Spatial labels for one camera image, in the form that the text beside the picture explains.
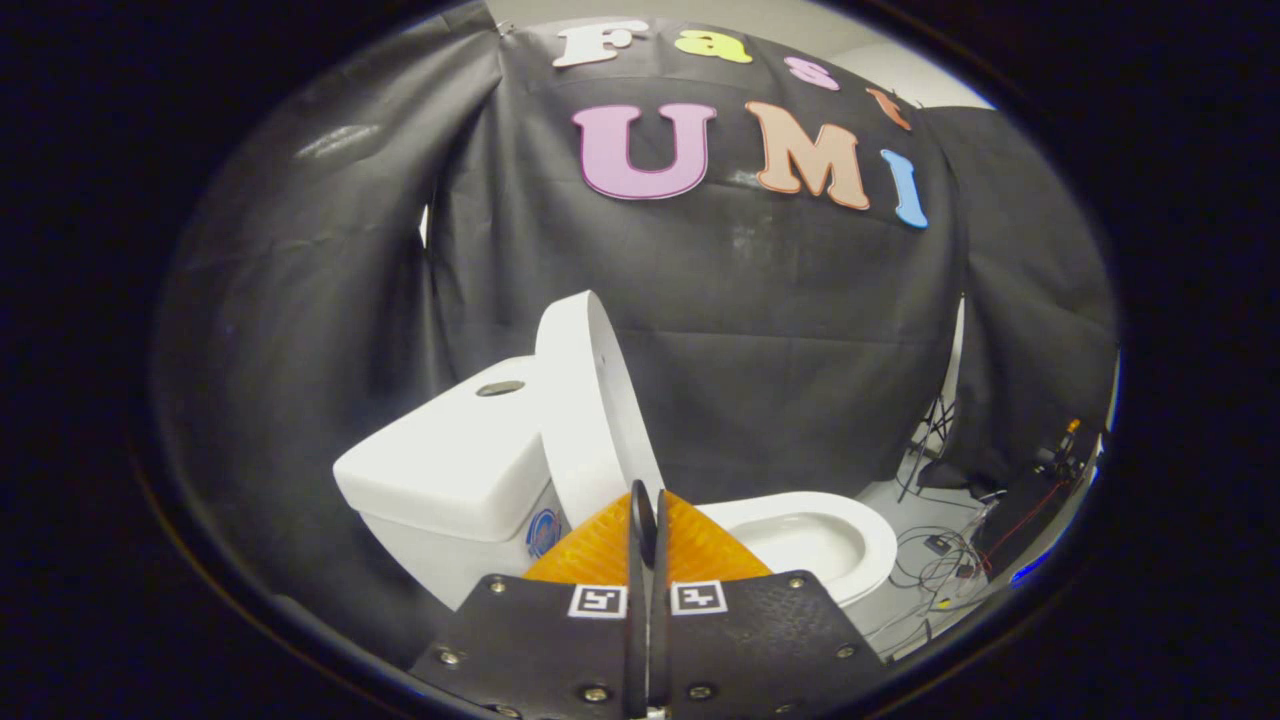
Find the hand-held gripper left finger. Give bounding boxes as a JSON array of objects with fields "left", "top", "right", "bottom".
[{"left": 410, "top": 490, "right": 650, "bottom": 719}]

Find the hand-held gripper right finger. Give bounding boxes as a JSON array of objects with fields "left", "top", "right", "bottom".
[{"left": 649, "top": 488, "right": 887, "bottom": 719}]

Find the round black lid pull tab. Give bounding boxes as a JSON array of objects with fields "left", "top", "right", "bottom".
[{"left": 629, "top": 480, "right": 659, "bottom": 573}]

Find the white toilet lid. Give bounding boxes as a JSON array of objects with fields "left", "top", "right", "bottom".
[{"left": 535, "top": 290, "right": 666, "bottom": 531}]

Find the white ceramic toilet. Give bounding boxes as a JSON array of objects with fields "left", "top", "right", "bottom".
[{"left": 333, "top": 355, "right": 898, "bottom": 613}]

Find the white ceramic tank cover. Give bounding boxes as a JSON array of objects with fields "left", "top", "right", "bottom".
[{"left": 333, "top": 355, "right": 561, "bottom": 543}]

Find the black light stand tripod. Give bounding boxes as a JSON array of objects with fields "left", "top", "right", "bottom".
[{"left": 897, "top": 298, "right": 967, "bottom": 503}]

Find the black backdrop cloth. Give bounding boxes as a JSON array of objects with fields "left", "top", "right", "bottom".
[{"left": 150, "top": 5, "right": 1119, "bottom": 666}]

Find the black cloth-covered table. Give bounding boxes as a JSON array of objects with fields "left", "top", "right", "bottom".
[{"left": 975, "top": 440, "right": 1101, "bottom": 579}]

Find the orange and black device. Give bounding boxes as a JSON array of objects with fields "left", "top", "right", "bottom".
[{"left": 1040, "top": 418, "right": 1096, "bottom": 481}]

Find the white toilet seat ring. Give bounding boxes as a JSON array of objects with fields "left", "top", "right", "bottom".
[{"left": 700, "top": 490, "right": 898, "bottom": 607}]

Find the tangle of floor cables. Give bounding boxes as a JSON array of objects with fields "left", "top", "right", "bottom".
[{"left": 862, "top": 490, "right": 1001, "bottom": 646}]

